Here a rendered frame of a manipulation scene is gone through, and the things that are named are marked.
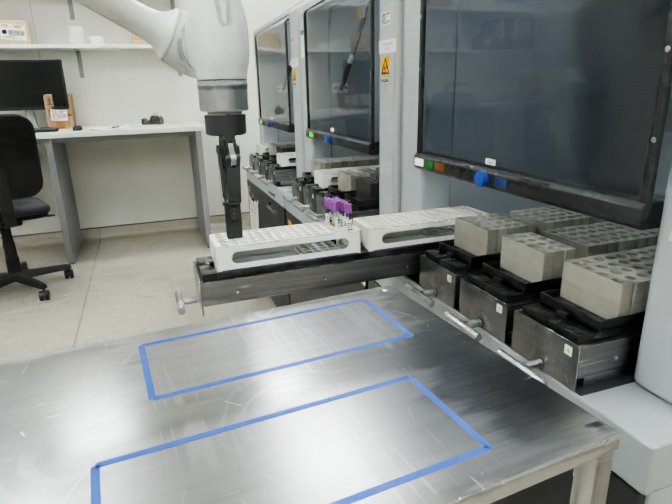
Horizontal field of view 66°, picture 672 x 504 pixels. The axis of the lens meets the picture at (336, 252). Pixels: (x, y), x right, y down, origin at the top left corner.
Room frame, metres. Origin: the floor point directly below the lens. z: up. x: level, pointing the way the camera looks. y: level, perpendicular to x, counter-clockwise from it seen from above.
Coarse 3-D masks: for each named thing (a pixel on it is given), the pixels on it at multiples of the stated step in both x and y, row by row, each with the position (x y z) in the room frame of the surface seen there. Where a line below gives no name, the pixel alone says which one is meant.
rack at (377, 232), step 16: (448, 208) 1.21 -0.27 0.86; (464, 208) 1.20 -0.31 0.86; (368, 224) 1.08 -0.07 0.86; (384, 224) 1.07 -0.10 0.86; (400, 224) 1.08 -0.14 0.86; (416, 224) 1.07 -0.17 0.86; (432, 224) 1.08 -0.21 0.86; (448, 224) 1.10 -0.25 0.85; (368, 240) 1.04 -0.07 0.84; (384, 240) 1.14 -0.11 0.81; (400, 240) 1.14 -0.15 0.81; (416, 240) 1.07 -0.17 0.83; (432, 240) 1.09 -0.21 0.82
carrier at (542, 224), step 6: (516, 210) 1.10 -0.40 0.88; (516, 216) 1.07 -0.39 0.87; (522, 216) 1.06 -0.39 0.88; (528, 216) 1.05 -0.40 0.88; (534, 216) 1.04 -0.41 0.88; (534, 222) 1.02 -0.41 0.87; (540, 222) 1.00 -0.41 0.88; (546, 222) 0.99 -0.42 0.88; (552, 222) 1.00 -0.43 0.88; (540, 228) 1.00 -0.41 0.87; (546, 228) 0.99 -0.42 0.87; (552, 228) 1.00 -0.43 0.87; (540, 234) 1.00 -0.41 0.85
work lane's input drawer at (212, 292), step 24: (288, 264) 0.97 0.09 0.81; (312, 264) 0.99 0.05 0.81; (336, 264) 0.99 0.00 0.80; (360, 264) 1.01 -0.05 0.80; (384, 264) 1.03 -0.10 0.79; (408, 264) 1.05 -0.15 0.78; (216, 288) 0.91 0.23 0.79; (240, 288) 0.93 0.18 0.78; (264, 288) 0.94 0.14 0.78; (288, 288) 0.96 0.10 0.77; (312, 288) 0.97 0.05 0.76
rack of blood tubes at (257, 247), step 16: (304, 224) 1.09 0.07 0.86; (320, 224) 1.08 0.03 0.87; (352, 224) 1.07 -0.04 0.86; (224, 240) 0.98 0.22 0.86; (240, 240) 0.98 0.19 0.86; (256, 240) 0.97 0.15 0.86; (272, 240) 0.97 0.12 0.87; (288, 240) 0.98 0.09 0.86; (304, 240) 0.99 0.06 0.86; (320, 240) 1.00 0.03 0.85; (352, 240) 1.02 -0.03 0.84; (224, 256) 0.93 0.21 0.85; (240, 256) 1.04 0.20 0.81; (256, 256) 1.04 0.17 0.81; (272, 256) 1.04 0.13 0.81; (288, 256) 0.98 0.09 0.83; (304, 256) 0.99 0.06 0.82; (320, 256) 1.00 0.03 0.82
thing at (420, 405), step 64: (256, 320) 0.70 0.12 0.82; (320, 320) 0.70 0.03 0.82; (384, 320) 0.69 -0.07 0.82; (0, 384) 0.54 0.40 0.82; (64, 384) 0.54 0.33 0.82; (128, 384) 0.53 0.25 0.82; (192, 384) 0.53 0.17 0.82; (256, 384) 0.53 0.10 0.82; (320, 384) 0.52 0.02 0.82; (384, 384) 0.52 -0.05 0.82; (448, 384) 0.52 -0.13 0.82; (512, 384) 0.52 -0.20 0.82; (0, 448) 0.43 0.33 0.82; (64, 448) 0.42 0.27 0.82; (128, 448) 0.42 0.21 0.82; (192, 448) 0.42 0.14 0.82; (256, 448) 0.42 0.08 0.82; (320, 448) 0.41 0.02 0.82; (384, 448) 0.41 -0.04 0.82; (448, 448) 0.41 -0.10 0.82; (512, 448) 0.41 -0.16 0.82; (576, 448) 0.40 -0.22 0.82
